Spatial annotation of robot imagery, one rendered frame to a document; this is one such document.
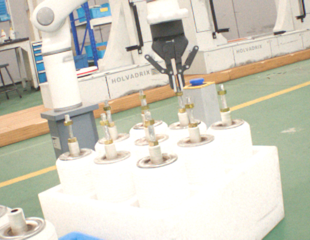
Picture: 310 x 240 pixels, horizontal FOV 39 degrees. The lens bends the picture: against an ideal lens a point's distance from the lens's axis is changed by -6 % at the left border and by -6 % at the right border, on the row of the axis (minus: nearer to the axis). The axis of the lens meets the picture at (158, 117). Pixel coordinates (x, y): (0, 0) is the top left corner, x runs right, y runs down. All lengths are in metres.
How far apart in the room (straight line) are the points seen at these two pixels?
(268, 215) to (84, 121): 0.62
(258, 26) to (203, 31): 4.04
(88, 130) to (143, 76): 1.87
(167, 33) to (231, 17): 7.05
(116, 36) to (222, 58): 0.87
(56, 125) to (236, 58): 2.54
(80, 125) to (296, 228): 0.69
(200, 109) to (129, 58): 2.16
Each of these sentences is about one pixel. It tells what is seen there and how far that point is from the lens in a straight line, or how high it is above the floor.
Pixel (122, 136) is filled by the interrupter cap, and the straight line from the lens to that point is 1.07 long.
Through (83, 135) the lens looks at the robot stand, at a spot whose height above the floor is 0.22.
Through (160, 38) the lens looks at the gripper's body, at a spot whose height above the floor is 0.46.
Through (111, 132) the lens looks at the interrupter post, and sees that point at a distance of 1.05.
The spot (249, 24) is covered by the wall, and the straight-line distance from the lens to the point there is 7.73.
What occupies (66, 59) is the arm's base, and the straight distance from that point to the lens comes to 1.35.
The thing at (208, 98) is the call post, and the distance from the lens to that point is 1.22.
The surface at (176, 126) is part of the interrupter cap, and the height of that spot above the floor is 0.25.
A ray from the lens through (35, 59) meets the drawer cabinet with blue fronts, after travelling 6.38.
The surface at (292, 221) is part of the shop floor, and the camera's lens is 1.08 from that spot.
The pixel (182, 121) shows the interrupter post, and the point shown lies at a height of 0.26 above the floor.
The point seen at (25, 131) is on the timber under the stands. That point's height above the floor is 0.05.
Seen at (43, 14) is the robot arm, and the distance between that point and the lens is 1.34.
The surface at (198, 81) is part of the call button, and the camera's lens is 1.22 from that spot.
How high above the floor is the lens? 0.48
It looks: 11 degrees down
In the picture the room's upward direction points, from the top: 11 degrees counter-clockwise
